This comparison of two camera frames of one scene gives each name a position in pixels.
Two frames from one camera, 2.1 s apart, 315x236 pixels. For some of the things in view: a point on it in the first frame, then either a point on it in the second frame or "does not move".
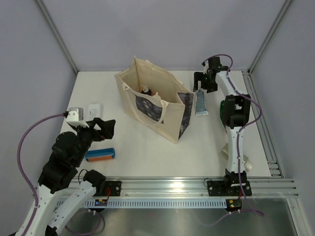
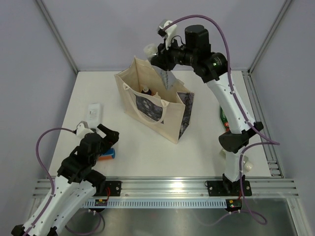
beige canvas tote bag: x=155 y=97 does not move
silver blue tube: x=201 y=109 → x=167 y=76
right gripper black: x=199 y=76 → x=163 y=59
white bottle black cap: x=94 y=110 does not move
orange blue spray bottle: x=146 y=91 does not move
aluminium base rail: x=284 y=187 does not move
